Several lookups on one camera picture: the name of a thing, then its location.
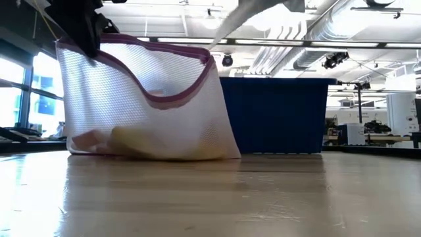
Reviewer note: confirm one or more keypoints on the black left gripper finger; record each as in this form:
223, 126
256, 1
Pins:
88, 44

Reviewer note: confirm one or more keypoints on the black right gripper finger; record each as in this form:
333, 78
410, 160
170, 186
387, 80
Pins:
243, 16

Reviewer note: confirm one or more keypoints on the blue plastic bin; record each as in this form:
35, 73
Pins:
279, 115

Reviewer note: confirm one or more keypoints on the yellow wooden block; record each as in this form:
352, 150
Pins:
148, 145

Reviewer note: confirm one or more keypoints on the black background robot arm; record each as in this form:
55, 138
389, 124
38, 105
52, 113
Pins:
376, 126

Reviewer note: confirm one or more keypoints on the large glass window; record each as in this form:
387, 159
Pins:
19, 92

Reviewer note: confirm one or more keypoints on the black keyboard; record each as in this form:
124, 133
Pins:
13, 134

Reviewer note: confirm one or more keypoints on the white storage container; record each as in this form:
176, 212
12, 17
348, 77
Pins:
353, 134

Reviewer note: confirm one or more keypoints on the white cabinet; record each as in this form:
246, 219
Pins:
401, 112

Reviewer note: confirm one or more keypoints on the background wooden table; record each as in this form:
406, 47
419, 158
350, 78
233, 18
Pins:
388, 138

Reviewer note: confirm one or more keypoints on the black ceiling camera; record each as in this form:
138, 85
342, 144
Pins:
227, 60
333, 60

